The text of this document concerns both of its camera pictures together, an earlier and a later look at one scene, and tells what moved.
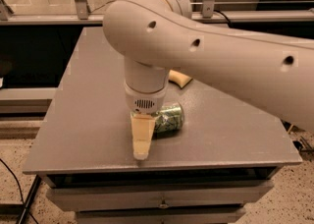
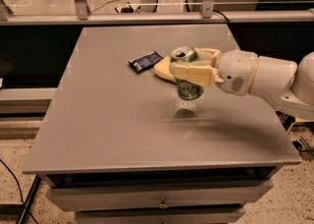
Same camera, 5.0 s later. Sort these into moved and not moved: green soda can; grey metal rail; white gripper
Moved: green soda can; white gripper
Not moved: grey metal rail
